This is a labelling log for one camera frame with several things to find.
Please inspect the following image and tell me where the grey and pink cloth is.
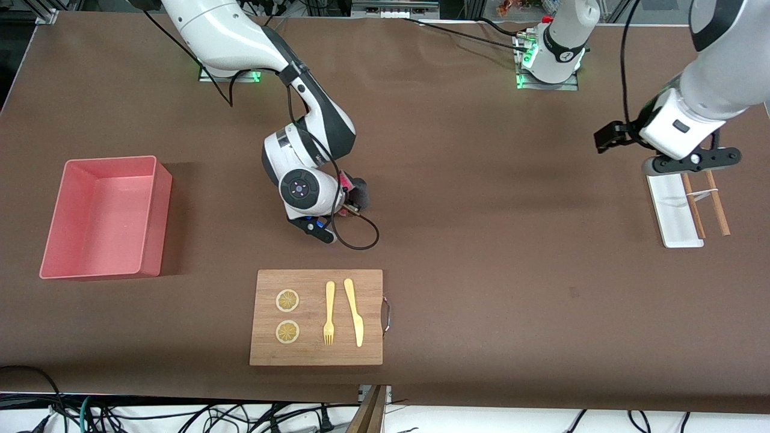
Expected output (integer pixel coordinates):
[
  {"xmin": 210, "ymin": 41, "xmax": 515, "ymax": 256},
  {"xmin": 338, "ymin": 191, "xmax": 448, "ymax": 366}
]
[{"xmin": 339, "ymin": 171, "xmax": 369, "ymax": 215}]

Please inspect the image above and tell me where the white rectangular tray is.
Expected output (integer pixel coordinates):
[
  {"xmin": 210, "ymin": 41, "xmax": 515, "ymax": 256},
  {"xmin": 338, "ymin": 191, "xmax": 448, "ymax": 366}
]
[{"xmin": 646, "ymin": 173, "xmax": 704, "ymax": 248}]

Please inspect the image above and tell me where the brown wooden stick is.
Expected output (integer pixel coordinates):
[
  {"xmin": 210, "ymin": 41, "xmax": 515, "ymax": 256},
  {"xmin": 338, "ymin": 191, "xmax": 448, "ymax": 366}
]
[
  {"xmin": 705, "ymin": 170, "xmax": 731, "ymax": 236},
  {"xmin": 682, "ymin": 173, "xmax": 707, "ymax": 239}
]

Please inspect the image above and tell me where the grey power strip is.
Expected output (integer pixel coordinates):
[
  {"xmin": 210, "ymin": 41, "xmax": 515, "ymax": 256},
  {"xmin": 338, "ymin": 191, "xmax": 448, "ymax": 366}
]
[{"xmin": 352, "ymin": 0, "xmax": 441, "ymax": 19}]

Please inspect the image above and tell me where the yellow plastic knife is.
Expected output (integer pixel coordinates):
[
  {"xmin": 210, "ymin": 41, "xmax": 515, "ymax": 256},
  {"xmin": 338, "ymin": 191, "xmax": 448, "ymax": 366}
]
[{"xmin": 343, "ymin": 278, "xmax": 365, "ymax": 348}]

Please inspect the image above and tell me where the yellow plastic fork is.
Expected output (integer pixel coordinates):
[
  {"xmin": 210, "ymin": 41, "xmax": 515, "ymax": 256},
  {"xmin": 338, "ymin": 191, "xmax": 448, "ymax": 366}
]
[{"xmin": 323, "ymin": 281, "xmax": 336, "ymax": 346}]

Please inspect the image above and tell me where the wooden cutting board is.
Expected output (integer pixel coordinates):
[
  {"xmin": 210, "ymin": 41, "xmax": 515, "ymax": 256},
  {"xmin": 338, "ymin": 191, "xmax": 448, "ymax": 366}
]
[{"xmin": 250, "ymin": 269, "xmax": 384, "ymax": 366}]

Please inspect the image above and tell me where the wooden plank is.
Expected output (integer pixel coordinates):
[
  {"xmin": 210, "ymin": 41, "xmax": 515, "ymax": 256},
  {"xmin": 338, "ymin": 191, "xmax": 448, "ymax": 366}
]
[{"xmin": 346, "ymin": 385, "xmax": 389, "ymax": 433}]

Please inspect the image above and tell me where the pink plastic bin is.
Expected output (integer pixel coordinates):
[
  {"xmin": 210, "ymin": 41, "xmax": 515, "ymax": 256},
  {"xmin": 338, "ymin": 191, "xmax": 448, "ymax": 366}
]
[{"xmin": 39, "ymin": 155, "xmax": 173, "ymax": 281}]

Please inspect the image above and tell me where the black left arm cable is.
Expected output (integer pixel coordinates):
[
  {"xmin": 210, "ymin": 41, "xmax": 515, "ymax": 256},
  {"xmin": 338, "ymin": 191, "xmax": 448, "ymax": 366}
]
[{"xmin": 620, "ymin": 0, "xmax": 643, "ymax": 132}]

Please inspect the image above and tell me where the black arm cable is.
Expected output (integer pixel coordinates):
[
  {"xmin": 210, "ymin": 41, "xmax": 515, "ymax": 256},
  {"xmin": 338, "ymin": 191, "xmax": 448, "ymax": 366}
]
[
  {"xmin": 143, "ymin": 9, "xmax": 380, "ymax": 251},
  {"xmin": 620, "ymin": 0, "xmax": 643, "ymax": 132}
]

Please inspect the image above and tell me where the black cable on table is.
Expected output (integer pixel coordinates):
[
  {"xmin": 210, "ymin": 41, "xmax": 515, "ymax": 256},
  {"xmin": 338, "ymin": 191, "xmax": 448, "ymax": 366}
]
[{"xmin": 402, "ymin": 17, "xmax": 533, "ymax": 52}]

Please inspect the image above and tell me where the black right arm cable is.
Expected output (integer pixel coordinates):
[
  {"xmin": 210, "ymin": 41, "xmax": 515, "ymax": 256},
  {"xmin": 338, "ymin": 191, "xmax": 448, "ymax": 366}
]
[{"xmin": 143, "ymin": 9, "xmax": 380, "ymax": 251}]

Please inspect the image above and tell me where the small metal bracket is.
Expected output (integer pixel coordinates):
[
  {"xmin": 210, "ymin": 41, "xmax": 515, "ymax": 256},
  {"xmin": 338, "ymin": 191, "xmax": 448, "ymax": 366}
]
[{"xmin": 357, "ymin": 385, "xmax": 393, "ymax": 404}]

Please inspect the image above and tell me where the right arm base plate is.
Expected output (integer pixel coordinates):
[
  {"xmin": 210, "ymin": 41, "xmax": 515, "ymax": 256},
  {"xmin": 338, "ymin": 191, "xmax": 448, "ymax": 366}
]
[{"xmin": 199, "ymin": 67, "xmax": 263, "ymax": 83}]

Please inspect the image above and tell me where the aluminium frame corner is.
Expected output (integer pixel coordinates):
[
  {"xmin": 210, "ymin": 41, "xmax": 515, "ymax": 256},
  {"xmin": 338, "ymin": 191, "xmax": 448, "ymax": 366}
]
[{"xmin": 33, "ymin": 0, "xmax": 61, "ymax": 25}]

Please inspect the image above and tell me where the thick black floor cable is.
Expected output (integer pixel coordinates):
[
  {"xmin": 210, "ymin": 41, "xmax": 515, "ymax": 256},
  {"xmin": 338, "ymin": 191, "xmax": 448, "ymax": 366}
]
[{"xmin": 0, "ymin": 365, "xmax": 64, "ymax": 433}]

